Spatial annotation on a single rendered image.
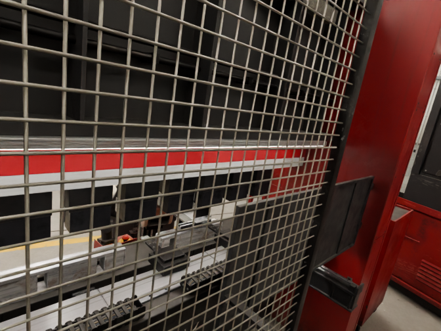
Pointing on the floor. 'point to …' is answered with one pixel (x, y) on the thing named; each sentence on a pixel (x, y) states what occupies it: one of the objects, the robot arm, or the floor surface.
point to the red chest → (386, 262)
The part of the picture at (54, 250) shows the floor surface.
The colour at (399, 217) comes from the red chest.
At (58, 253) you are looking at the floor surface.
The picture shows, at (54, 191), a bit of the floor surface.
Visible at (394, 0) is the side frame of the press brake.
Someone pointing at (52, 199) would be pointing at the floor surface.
